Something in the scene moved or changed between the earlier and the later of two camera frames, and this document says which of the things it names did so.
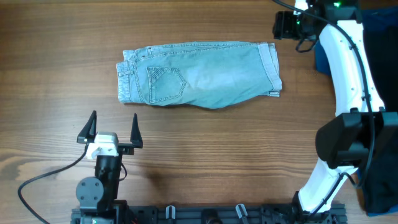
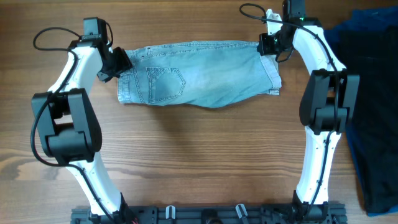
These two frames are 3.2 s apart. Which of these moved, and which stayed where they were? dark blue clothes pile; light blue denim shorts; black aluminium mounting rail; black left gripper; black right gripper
Moved: black left gripper; black right gripper
Stayed: black aluminium mounting rail; light blue denim shorts; dark blue clothes pile
